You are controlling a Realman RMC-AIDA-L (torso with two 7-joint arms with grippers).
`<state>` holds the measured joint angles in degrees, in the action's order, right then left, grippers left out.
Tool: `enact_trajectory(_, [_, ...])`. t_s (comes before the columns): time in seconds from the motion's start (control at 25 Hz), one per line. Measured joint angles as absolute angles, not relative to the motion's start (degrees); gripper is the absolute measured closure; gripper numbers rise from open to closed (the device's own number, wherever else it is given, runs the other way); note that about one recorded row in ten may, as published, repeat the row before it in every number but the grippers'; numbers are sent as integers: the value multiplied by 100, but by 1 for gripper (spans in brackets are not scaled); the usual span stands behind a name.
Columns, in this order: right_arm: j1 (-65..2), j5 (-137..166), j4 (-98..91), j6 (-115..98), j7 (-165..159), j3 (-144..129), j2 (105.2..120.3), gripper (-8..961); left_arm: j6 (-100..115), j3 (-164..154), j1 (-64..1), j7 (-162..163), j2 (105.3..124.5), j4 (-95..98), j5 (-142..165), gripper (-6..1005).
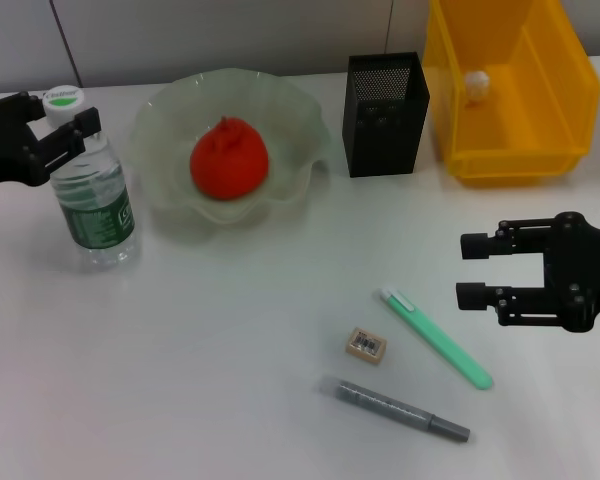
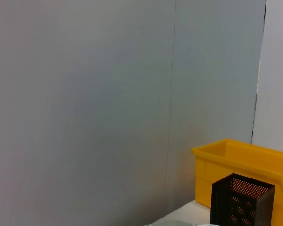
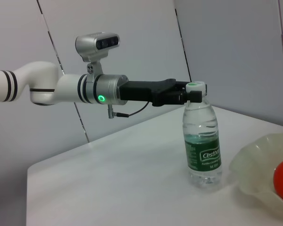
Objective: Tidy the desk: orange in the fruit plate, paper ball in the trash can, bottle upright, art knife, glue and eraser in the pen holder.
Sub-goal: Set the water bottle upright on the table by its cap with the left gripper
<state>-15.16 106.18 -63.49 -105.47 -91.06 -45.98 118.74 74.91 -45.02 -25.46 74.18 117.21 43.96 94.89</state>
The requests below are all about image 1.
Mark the grey marker pen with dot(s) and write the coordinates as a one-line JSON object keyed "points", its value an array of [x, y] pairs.
{"points": [[390, 405]]}

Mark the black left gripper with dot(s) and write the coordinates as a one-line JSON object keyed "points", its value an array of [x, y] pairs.
{"points": [[0, 145]]}

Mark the orange fruit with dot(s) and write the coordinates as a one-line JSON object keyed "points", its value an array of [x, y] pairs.
{"points": [[227, 160]]}

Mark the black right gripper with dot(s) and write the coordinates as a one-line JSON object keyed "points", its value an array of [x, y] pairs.
{"points": [[585, 270]]}

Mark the white paper ball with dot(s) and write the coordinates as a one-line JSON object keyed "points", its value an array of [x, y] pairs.
{"points": [[477, 85]]}

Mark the black mesh pen holder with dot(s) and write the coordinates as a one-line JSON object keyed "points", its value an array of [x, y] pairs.
{"points": [[380, 135]]}

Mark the beige eraser with barcode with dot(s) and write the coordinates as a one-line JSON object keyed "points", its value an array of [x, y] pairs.
{"points": [[364, 346]]}

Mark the mint green pen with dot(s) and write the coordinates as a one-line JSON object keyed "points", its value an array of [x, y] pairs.
{"points": [[435, 337]]}

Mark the clear water bottle green label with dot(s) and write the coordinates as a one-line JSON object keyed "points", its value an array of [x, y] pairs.
{"points": [[100, 220]]}

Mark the pale green glass fruit plate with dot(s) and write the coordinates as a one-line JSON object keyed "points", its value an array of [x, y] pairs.
{"points": [[160, 140]]}

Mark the yellow plastic bin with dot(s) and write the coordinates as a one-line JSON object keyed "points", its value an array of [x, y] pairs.
{"points": [[510, 155]]}

